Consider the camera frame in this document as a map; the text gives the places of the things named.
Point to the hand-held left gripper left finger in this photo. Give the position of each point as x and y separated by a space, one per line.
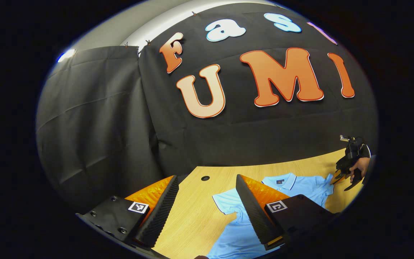
162 212

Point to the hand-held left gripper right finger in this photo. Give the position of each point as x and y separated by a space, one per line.
252 212

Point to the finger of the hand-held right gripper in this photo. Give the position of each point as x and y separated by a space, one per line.
354 183
339 175

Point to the light blue T-shirt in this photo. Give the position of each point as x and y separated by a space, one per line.
228 241

